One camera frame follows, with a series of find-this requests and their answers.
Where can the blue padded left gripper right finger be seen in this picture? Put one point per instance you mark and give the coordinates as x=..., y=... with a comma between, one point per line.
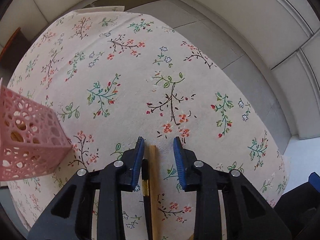
x=248, y=214

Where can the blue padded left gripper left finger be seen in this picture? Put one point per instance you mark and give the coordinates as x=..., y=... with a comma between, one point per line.
x=69, y=214

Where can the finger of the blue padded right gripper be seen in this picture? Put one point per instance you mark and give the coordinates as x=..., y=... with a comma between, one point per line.
x=314, y=180

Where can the bamboo chopstick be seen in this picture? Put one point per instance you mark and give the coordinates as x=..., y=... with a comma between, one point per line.
x=153, y=186

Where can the pink perforated utensil holder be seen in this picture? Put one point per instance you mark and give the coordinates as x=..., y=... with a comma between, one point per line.
x=33, y=142

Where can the floral tablecloth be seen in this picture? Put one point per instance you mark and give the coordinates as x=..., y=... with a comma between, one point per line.
x=112, y=77

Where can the brown trash bin red liner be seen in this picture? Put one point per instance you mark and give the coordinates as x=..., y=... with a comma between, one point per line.
x=14, y=50

